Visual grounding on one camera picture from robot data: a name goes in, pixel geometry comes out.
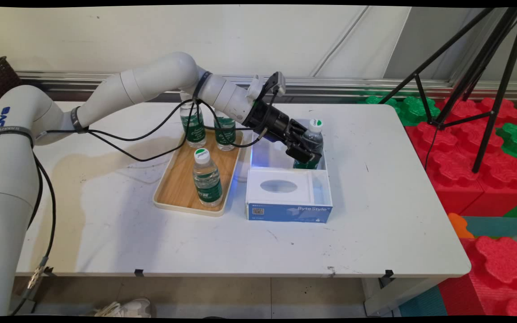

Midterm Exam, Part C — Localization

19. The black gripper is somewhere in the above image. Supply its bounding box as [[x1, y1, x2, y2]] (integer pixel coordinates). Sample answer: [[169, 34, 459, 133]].
[[242, 100, 323, 165]]

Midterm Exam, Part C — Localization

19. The water bottle green label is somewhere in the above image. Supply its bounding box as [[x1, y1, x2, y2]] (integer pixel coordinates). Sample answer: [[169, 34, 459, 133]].
[[193, 148, 223, 207], [293, 118, 324, 170], [180, 101, 207, 149], [214, 110, 237, 152]]

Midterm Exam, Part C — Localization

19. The white cardboard box blue print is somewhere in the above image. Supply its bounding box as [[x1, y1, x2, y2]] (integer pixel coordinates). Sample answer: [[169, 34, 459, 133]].
[[245, 116, 334, 224]]

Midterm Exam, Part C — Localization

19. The wooden tray cream rim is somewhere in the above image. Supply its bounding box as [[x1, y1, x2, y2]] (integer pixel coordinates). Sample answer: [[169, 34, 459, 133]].
[[153, 127, 244, 218]]

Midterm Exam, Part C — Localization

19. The black tripod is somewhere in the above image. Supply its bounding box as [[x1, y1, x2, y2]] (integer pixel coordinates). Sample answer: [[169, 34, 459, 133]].
[[379, 6, 517, 174]]

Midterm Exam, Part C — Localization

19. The red foam building block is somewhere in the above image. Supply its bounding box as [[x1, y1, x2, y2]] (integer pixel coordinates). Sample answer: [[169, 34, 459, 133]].
[[438, 236, 517, 317], [404, 96, 517, 218]]

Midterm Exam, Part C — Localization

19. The orange foam piece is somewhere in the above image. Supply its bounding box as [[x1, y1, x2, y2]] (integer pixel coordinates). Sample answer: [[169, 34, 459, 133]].
[[448, 213, 474, 239]]

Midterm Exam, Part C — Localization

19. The grey table leg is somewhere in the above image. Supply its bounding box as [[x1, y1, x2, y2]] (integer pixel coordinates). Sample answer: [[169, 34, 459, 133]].
[[363, 277, 447, 317]]

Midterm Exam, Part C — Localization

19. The teal foam floor mat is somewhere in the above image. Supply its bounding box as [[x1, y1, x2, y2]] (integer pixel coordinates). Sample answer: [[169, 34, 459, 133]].
[[463, 216, 517, 238], [400, 287, 447, 317]]

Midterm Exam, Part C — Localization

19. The white sneaker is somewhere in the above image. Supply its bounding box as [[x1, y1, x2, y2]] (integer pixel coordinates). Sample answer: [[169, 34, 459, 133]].
[[81, 297, 151, 318]]

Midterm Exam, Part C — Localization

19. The brown wicker basket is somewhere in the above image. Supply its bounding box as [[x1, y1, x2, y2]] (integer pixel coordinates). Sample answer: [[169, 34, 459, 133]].
[[0, 56, 22, 124]]

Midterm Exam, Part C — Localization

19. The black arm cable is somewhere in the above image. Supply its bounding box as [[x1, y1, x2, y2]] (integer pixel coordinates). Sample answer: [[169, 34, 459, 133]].
[[34, 85, 205, 162], [86, 81, 281, 148]]

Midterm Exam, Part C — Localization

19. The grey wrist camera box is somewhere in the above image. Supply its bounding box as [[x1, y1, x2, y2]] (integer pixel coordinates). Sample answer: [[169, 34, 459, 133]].
[[247, 72, 286, 101]]

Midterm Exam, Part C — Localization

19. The aluminium wall rail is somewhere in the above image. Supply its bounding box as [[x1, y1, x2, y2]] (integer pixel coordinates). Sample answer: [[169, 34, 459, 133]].
[[16, 71, 517, 101]]

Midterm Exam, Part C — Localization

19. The thin black tripod cable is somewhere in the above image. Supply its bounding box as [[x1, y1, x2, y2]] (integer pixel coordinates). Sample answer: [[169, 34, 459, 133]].
[[425, 128, 441, 170]]

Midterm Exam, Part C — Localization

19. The black cable metal connector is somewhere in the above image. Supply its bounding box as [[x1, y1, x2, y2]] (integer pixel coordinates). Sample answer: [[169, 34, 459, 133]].
[[9, 150, 57, 314]]

